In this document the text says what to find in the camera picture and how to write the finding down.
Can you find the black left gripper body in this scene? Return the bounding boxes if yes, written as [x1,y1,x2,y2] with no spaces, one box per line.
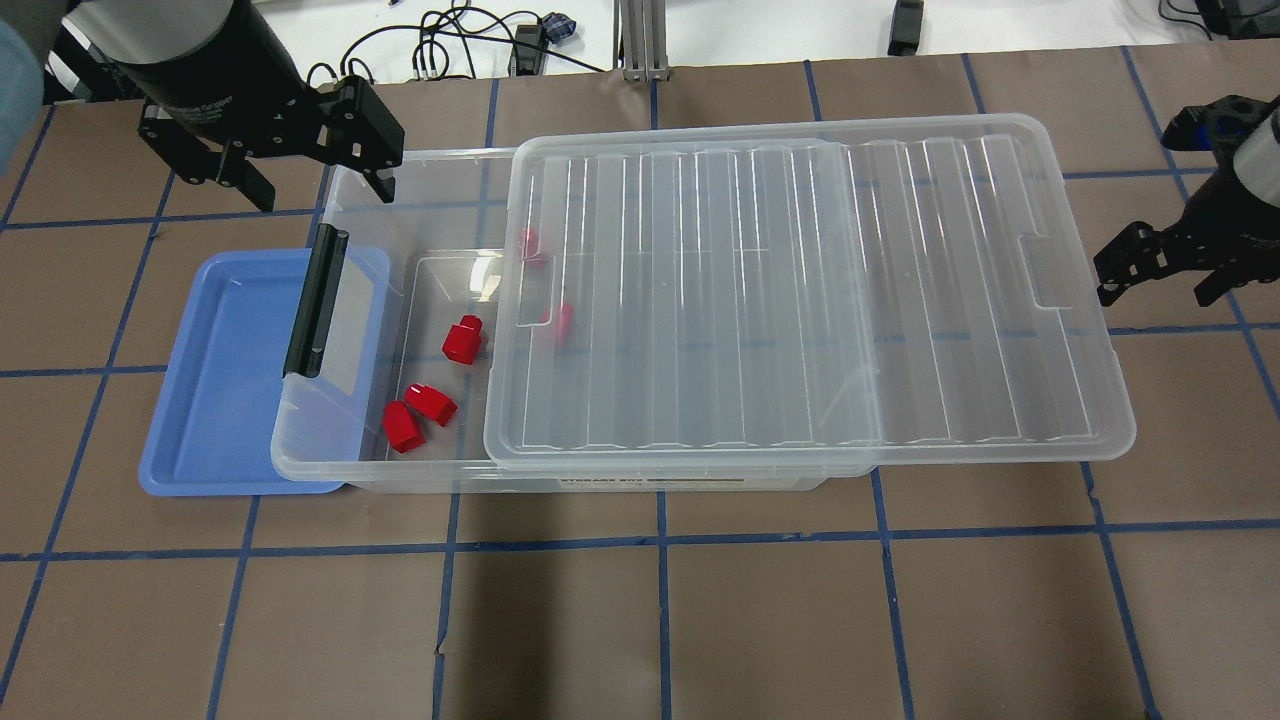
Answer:
[105,0,346,186]

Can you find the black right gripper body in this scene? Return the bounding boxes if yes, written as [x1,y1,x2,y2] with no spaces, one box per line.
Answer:
[1149,95,1280,286]

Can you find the clear plastic box lid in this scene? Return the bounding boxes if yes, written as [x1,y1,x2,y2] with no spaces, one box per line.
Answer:
[484,114,1137,478]

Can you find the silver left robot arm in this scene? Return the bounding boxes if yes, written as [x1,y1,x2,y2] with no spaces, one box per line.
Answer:
[1,1,404,211]

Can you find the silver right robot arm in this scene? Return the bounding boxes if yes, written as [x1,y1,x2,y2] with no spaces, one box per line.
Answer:
[1094,95,1279,307]

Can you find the clear plastic storage box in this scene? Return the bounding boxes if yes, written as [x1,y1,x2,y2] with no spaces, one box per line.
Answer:
[271,147,826,495]

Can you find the blue plastic tray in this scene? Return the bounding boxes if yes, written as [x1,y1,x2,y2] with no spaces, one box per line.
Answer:
[138,249,399,497]

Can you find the black device on desk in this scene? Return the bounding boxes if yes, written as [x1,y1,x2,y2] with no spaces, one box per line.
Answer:
[886,0,925,56]

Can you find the black cables on desk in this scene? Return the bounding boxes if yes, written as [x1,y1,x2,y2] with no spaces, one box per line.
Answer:
[305,0,611,88]

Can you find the black box latch handle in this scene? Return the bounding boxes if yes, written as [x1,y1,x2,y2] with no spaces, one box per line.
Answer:
[282,223,349,378]

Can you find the aluminium extrusion post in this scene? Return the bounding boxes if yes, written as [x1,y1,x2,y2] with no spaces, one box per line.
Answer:
[614,1,671,83]

